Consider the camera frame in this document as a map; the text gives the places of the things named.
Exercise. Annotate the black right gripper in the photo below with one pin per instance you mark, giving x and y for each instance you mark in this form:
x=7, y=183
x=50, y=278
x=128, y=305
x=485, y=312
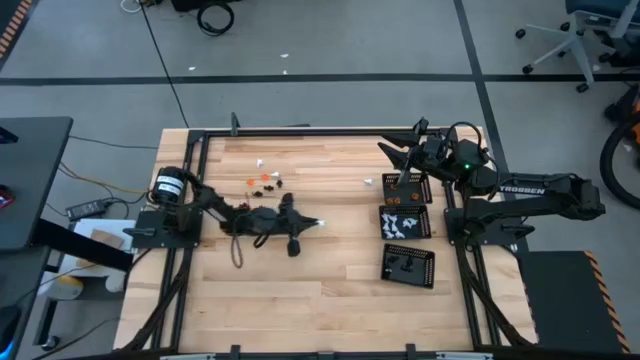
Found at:
x=430, y=152

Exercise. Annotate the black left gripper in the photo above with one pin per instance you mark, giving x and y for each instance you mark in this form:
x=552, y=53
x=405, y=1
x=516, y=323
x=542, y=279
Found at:
x=290, y=222

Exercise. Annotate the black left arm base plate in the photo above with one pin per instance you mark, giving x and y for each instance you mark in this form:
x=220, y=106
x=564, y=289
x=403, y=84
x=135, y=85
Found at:
x=160, y=230

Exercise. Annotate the black equipment case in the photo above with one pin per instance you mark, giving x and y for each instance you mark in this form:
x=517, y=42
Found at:
x=190, y=4

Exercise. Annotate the white-legged blue office chair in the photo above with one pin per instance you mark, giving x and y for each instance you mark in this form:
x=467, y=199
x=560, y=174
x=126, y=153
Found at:
x=576, y=40

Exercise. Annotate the red lit desk device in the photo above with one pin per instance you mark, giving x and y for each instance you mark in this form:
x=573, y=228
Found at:
x=4, y=198

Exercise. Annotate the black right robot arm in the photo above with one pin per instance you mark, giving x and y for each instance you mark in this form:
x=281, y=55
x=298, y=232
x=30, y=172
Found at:
x=525, y=190

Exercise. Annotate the black hazard-striped floor mat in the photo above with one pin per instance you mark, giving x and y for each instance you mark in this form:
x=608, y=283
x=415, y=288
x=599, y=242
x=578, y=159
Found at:
x=15, y=25
x=565, y=300

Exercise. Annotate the white cardboard box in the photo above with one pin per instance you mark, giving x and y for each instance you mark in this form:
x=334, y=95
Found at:
x=85, y=227

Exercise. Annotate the black chair base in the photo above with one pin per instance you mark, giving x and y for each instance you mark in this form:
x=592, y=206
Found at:
x=625, y=55

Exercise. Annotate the white and yellow bag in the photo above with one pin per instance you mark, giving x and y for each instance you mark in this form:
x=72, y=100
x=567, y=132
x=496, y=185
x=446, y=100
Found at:
x=67, y=289

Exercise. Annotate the dark grey desk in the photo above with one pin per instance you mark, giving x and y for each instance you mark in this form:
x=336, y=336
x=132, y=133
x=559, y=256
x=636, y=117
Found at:
x=35, y=175

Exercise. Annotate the black stand foot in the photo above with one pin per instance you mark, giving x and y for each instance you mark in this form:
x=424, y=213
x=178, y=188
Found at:
x=50, y=343

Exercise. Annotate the black slotted plastic basket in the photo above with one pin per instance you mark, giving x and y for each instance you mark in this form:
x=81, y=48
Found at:
x=407, y=186
x=425, y=230
x=420, y=275

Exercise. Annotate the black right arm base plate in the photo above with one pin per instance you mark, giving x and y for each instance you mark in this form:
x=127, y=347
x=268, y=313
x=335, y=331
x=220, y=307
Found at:
x=452, y=225

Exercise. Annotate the black desk crossbar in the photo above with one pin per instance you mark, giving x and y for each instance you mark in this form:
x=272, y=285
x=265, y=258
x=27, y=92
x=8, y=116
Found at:
x=85, y=245

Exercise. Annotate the black and orange machine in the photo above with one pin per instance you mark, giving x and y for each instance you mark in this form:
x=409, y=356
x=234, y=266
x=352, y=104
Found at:
x=625, y=107

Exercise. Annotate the silver metal bar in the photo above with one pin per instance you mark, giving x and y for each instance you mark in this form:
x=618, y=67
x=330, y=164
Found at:
x=465, y=357
x=187, y=357

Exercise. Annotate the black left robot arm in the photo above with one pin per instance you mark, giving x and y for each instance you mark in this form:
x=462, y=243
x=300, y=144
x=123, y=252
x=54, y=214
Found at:
x=250, y=220

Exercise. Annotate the black power adapter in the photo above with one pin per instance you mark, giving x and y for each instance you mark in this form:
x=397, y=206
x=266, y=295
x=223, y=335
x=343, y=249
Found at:
x=86, y=210

